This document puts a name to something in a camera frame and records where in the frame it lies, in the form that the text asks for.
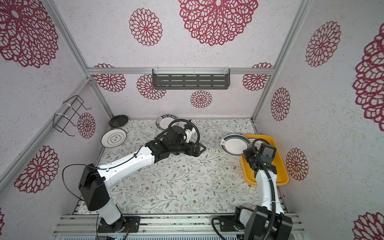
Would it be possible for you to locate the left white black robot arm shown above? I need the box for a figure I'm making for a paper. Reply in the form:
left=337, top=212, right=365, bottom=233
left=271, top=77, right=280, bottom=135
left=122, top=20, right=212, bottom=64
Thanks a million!
left=79, top=139, right=207, bottom=227

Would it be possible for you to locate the green rim plate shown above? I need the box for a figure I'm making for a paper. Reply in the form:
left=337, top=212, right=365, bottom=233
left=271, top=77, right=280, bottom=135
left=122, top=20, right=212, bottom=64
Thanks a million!
left=221, top=134, right=252, bottom=157
left=156, top=115, right=177, bottom=131

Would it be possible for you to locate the dark grey wall shelf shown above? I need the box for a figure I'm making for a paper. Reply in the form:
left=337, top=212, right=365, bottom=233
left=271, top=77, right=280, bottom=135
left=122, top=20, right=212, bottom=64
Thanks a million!
left=152, top=69, right=231, bottom=90

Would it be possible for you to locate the black wire wall rack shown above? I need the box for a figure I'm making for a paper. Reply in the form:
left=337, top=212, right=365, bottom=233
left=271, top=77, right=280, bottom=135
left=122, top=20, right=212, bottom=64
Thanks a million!
left=52, top=95, right=92, bottom=137

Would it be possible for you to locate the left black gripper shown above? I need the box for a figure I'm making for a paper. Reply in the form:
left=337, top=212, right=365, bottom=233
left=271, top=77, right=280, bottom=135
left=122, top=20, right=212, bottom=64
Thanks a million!
left=170, top=141, right=207, bottom=157

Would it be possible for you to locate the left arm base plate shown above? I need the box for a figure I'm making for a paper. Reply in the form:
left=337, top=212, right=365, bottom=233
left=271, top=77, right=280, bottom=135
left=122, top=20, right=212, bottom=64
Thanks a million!
left=97, top=216, right=141, bottom=234

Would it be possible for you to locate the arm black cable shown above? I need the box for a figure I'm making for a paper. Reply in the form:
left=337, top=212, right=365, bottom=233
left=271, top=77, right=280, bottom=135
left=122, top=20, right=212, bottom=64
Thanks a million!
left=211, top=137, right=277, bottom=240
left=61, top=118, right=201, bottom=240

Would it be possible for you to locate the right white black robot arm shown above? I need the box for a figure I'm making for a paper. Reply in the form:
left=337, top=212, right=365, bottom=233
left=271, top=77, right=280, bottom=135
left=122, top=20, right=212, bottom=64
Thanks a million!
left=238, top=144, right=293, bottom=240

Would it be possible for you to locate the yellow plastic bin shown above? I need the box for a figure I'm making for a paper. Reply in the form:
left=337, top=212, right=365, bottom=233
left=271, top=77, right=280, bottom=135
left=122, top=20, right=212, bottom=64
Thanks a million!
left=241, top=135, right=289, bottom=186

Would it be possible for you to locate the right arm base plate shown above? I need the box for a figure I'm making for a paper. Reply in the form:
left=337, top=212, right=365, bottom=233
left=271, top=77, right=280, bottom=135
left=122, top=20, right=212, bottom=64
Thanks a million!
left=219, top=215, right=245, bottom=232

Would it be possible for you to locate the small black dish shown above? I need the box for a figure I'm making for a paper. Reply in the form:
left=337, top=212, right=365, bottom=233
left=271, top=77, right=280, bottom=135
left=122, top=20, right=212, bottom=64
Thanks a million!
left=109, top=115, right=129, bottom=128

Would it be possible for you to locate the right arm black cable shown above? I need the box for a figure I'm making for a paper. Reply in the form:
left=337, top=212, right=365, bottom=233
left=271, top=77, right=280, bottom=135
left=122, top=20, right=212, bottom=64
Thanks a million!
left=211, top=137, right=277, bottom=240

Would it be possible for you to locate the aluminium front rail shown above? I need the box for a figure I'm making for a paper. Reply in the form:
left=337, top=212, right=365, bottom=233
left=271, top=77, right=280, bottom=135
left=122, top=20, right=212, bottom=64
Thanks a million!
left=53, top=213, right=306, bottom=237

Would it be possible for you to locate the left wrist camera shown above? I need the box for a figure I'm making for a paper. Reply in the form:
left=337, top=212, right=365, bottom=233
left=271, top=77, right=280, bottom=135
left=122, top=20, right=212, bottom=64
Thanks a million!
left=164, top=126, right=195, bottom=144

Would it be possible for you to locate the floral patterned table mat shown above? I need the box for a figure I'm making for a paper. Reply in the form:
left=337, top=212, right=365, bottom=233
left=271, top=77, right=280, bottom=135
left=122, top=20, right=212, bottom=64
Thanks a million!
left=109, top=119, right=259, bottom=214

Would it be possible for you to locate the white plate grey motif left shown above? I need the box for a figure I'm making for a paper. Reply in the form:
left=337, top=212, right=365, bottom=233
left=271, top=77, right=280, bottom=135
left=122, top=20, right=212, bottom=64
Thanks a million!
left=101, top=129, right=127, bottom=148

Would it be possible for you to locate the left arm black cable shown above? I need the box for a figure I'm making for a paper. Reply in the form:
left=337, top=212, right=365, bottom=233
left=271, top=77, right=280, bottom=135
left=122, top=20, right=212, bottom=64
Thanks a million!
left=61, top=118, right=201, bottom=240

